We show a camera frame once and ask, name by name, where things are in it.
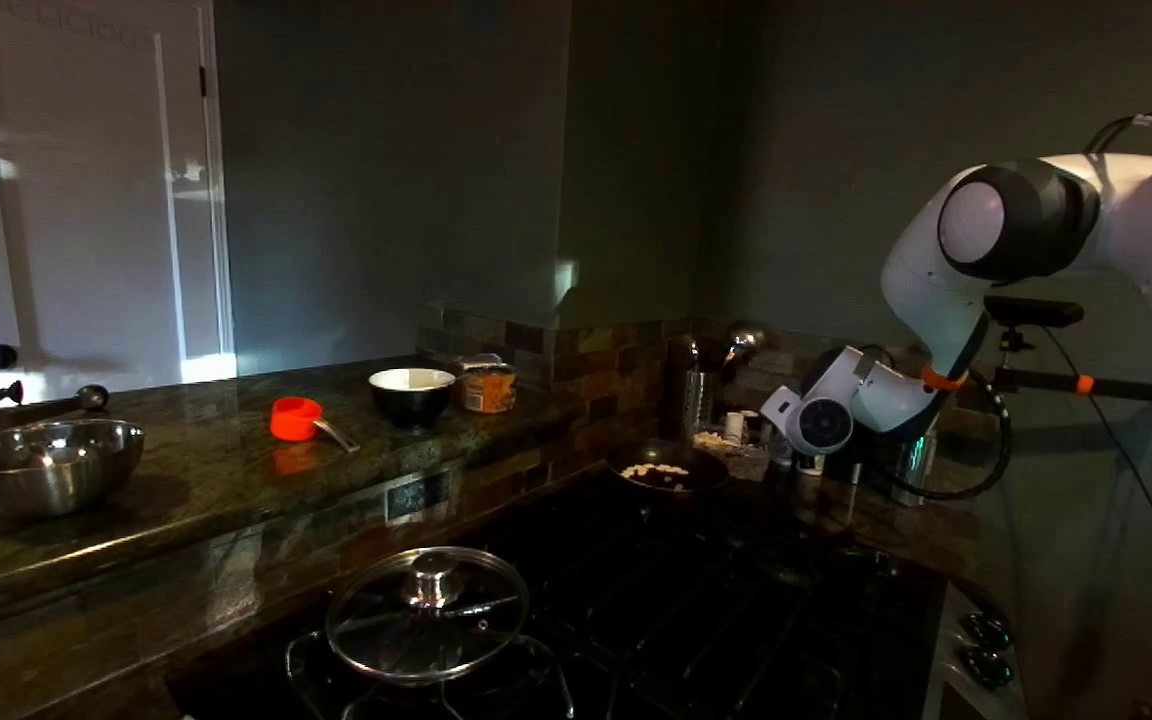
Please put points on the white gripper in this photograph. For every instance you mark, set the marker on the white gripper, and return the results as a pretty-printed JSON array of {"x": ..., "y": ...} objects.
[{"x": 811, "y": 427}]

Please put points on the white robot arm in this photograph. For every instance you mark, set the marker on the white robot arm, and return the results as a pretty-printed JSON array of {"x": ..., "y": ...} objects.
[{"x": 991, "y": 224}]

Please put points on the small pan with pellets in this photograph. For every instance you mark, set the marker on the small pan with pellets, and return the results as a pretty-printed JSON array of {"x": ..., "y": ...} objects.
[{"x": 658, "y": 477}]

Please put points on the black stove top grates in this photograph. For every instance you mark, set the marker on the black stove top grates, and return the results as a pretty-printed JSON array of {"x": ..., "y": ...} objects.
[{"x": 644, "y": 605}]

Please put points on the black stove knobs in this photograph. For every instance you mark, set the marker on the black stove knobs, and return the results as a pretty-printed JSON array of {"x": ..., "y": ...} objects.
[{"x": 984, "y": 649}]

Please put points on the small orange labelled container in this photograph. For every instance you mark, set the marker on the small orange labelled container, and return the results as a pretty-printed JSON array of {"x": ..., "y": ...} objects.
[{"x": 487, "y": 384}]

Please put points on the dark bowl white inside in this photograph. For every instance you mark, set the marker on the dark bowl white inside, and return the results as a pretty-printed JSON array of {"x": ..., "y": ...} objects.
[{"x": 414, "y": 399}]

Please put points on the glass pot lid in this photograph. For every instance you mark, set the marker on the glass pot lid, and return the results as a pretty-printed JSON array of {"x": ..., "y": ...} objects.
[{"x": 431, "y": 615}]

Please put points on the red measuring cup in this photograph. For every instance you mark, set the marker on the red measuring cup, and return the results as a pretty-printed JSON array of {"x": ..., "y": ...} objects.
[{"x": 303, "y": 422}]

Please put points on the stainless steel mixing bowl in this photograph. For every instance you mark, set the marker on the stainless steel mixing bowl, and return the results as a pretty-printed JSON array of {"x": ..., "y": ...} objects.
[{"x": 64, "y": 465}]

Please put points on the black camera tripod stand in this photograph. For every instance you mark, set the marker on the black camera tripod stand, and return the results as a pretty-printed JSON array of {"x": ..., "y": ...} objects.
[{"x": 1007, "y": 330}]

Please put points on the black door handle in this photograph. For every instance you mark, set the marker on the black door handle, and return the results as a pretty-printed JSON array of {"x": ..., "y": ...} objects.
[{"x": 11, "y": 352}]

